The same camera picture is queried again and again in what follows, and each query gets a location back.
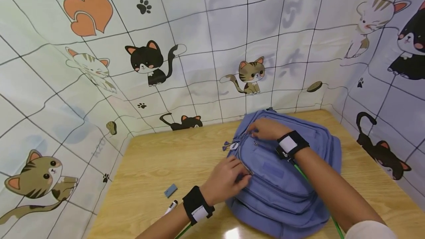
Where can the black wrist band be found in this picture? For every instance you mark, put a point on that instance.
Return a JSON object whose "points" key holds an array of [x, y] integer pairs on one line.
{"points": [[291, 145], [198, 205]]}

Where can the person's left hand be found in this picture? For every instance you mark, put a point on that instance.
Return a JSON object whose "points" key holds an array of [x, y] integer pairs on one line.
{"points": [[223, 182]]}

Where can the white marker pen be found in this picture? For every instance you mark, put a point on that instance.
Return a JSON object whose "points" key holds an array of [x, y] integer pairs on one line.
{"points": [[171, 207]]}

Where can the person's right fingers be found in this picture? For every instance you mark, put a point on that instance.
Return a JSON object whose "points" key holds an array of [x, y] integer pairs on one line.
{"points": [[255, 130]]}

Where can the blue backpack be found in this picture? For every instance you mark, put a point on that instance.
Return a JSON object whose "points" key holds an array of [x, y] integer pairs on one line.
{"points": [[282, 180]]}

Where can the person's right hand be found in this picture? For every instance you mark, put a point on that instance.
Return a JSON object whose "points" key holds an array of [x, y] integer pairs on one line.
{"points": [[268, 130]]}

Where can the person's right forearm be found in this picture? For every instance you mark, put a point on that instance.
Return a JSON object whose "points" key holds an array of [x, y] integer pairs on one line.
{"points": [[335, 191]]}

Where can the person's left forearm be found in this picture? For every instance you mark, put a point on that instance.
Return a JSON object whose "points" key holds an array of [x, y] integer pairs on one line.
{"points": [[166, 228]]}

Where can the person's left fingers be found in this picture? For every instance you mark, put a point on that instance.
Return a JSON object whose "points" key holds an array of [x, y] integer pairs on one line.
{"points": [[241, 170]]}

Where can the blue eraser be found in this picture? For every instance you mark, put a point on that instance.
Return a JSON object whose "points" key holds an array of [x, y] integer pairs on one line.
{"points": [[170, 190]]}

